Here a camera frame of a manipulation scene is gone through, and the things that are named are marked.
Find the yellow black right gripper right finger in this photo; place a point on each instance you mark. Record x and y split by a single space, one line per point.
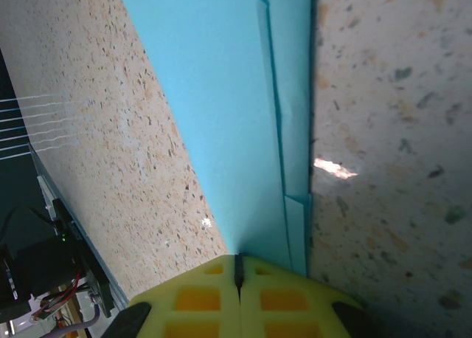
287 301

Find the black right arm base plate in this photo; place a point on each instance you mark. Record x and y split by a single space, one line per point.
92 271

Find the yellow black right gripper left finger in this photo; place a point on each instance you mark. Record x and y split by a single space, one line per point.
199 301

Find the light blue paper sheet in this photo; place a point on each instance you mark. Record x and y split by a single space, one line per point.
221 94

